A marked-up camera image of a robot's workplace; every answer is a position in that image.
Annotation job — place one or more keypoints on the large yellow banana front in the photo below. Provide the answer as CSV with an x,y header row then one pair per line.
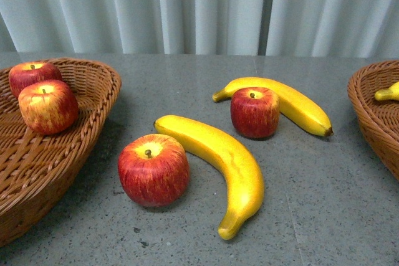
x,y
242,174

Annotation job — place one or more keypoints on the small red apple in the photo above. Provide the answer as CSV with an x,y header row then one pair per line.
x,y
255,112

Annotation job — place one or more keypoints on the brown wicker basket left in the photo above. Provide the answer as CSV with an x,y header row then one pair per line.
x,y
37,170

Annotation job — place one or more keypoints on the red apple back in basket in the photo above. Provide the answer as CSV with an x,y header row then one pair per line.
x,y
27,73

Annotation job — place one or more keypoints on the red yellow apple in basket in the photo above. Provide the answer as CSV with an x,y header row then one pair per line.
x,y
48,107

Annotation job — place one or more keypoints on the large red apple front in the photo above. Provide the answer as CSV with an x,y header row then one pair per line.
x,y
154,170

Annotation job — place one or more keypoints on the brown wicker basket right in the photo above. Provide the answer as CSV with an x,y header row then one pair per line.
x,y
378,120

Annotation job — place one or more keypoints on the yellow banana in right basket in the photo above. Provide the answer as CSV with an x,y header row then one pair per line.
x,y
390,93

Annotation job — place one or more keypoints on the brown wicker basket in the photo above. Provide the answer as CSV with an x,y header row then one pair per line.
x,y
37,170
378,120

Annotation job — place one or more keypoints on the white pleated curtain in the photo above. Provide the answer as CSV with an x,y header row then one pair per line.
x,y
302,28

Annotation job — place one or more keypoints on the yellow banana back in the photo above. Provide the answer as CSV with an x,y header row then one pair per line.
x,y
297,107

